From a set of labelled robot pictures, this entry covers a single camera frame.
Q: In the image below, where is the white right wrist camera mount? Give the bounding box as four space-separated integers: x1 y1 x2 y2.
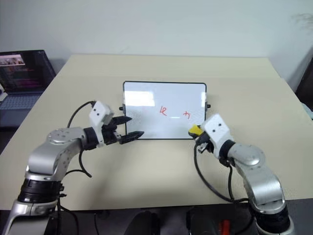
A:
201 113 235 159

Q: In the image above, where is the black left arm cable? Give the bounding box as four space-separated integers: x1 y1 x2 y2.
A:
64 99 96 178

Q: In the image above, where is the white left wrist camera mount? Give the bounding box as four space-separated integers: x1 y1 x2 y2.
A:
88 100 115 148

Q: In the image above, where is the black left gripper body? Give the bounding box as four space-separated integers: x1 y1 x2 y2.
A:
101 116 123 145

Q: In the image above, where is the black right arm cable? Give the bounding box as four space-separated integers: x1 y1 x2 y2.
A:
194 141 250 203

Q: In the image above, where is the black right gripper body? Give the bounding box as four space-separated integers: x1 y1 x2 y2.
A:
195 132 216 155

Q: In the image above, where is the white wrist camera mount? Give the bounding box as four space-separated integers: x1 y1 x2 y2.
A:
201 113 235 159
88 100 115 148

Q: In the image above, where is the small red object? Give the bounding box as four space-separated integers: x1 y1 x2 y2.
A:
221 219 231 235

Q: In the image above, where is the black framed small whiteboard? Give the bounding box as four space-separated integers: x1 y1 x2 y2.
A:
119 80 211 141

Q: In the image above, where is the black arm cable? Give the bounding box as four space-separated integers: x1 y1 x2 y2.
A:
64 99 96 178
194 141 250 203

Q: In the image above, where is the yellow whiteboard eraser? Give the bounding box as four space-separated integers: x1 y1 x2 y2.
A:
190 124 204 137

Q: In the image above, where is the open grey laptop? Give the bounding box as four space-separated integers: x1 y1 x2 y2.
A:
0 49 57 111

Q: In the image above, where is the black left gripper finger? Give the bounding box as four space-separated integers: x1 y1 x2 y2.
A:
119 131 145 145
112 116 133 126

